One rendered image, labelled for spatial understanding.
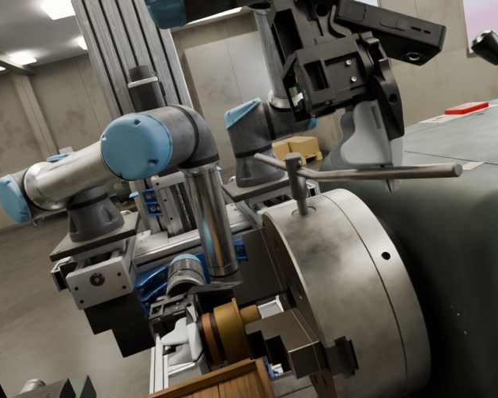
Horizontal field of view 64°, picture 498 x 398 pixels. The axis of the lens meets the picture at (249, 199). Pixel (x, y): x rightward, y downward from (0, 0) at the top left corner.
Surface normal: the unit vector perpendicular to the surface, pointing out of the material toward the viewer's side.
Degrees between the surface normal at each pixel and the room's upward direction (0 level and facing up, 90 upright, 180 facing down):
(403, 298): 70
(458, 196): 35
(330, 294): 59
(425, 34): 75
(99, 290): 90
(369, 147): 79
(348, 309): 66
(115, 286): 90
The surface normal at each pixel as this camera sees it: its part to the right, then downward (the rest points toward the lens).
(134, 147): -0.33, 0.31
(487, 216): -0.51, -0.15
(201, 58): 0.22, 0.18
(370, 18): 0.06, -0.05
